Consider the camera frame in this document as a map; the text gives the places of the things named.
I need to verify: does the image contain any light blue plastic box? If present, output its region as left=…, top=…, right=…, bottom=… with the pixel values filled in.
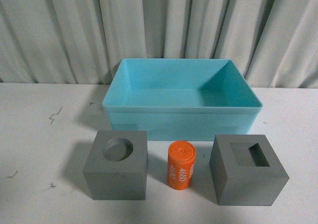
left=102, top=59, right=262, bottom=141

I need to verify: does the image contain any gray cube with round hole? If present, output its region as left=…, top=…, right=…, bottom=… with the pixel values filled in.
left=83, top=131, right=148, bottom=200

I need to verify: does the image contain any gray cube with rectangular recess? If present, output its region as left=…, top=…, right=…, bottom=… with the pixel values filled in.
left=209, top=135, right=289, bottom=206

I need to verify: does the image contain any white pleated curtain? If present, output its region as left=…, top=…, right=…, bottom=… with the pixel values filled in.
left=0, top=0, right=318, bottom=88

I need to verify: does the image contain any orange cylinder with white numbers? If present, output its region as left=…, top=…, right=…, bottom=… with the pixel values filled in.
left=167, top=141, right=196, bottom=190

